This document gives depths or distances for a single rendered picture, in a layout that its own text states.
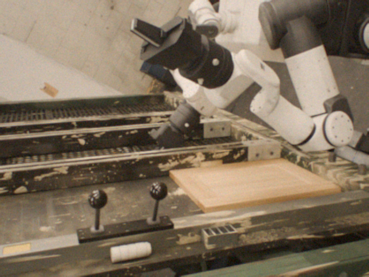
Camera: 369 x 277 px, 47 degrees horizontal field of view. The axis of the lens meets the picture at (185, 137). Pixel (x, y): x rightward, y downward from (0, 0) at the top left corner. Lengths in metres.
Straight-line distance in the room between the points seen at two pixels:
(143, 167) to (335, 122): 0.62
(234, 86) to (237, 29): 0.34
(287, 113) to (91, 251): 0.50
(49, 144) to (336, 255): 1.17
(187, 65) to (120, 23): 5.53
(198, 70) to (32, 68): 4.11
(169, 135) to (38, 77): 3.55
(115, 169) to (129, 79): 5.11
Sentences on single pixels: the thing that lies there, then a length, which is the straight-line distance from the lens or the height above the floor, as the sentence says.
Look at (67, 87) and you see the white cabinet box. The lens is 4.88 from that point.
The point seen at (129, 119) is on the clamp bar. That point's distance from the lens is 1.97.
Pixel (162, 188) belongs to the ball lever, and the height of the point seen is 1.44.
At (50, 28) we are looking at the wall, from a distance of 6.23.
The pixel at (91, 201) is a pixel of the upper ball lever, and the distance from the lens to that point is 0.82.
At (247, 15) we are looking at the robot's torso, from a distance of 1.15.
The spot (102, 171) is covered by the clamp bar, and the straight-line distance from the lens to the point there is 1.32.
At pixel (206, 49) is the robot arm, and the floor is 1.50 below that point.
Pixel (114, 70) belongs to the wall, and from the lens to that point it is 6.34.
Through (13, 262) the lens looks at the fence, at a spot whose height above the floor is 1.63.
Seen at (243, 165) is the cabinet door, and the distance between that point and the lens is 1.42.
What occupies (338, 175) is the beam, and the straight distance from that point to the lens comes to 1.29.
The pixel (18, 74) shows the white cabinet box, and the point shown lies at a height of 1.71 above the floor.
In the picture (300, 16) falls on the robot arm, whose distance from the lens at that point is 1.01.
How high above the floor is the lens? 1.78
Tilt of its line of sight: 23 degrees down
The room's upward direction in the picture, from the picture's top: 63 degrees counter-clockwise
